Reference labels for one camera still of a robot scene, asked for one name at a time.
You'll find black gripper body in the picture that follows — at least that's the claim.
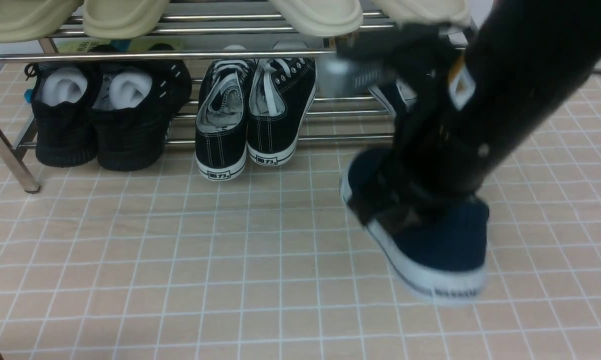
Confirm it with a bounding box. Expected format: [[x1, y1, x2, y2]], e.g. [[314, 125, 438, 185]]
[[336, 22, 486, 235]]

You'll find navy slip-on shoe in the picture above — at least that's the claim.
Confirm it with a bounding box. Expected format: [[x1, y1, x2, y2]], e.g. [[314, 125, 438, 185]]
[[340, 148, 490, 305], [367, 79, 417, 120]]

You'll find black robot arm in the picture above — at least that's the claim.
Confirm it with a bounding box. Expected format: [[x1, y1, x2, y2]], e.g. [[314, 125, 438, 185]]
[[337, 0, 601, 234]]

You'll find stainless steel shoe rack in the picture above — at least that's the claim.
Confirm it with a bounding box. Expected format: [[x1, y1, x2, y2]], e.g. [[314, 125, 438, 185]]
[[0, 11, 478, 194]]

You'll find cream slipper far right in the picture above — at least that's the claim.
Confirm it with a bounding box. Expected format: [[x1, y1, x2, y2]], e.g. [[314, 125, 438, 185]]
[[372, 0, 471, 27]]

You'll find cream slipper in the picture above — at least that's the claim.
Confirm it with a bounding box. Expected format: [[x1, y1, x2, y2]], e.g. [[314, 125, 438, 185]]
[[372, 0, 471, 27], [269, 0, 364, 38]]

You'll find black canvas sneaker right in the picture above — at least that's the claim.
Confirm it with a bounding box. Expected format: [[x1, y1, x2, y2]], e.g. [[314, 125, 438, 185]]
[[246, 57, 317, 167]]

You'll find black canvas sneaker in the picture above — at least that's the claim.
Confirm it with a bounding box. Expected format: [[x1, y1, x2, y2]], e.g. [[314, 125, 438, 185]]
[[246, 57, 317, 167], [195, 58, 257, 182]]

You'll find black canvas sneaker left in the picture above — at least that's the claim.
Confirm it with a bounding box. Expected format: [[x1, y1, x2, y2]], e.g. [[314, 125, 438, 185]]
[[195, 58, 257, 182]]

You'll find black knit sneaker right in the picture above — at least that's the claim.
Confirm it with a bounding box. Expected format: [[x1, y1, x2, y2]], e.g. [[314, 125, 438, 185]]
[[88, 59, 193, 173]]

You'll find black knit sneaker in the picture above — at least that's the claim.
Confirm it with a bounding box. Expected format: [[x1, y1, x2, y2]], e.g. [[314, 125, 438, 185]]
[[88, 59, 193, 173], [24, 62, 101, 168]]

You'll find beige slipper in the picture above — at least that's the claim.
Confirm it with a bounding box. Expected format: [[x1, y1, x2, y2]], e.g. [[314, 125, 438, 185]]
[[82, 0, 170, 40], [0, 0, 84, 44]]

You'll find black knit sneaker left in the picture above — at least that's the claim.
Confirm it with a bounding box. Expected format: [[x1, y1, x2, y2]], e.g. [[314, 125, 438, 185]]
[[24, 62, 101, 168]]

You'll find beige slipper far left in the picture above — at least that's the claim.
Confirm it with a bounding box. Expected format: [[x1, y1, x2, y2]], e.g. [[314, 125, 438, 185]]
[[0, 0, 84, 44]]

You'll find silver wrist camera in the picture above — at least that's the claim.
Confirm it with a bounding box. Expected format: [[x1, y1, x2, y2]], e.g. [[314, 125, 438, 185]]
[[316, 53, 398, 98]]

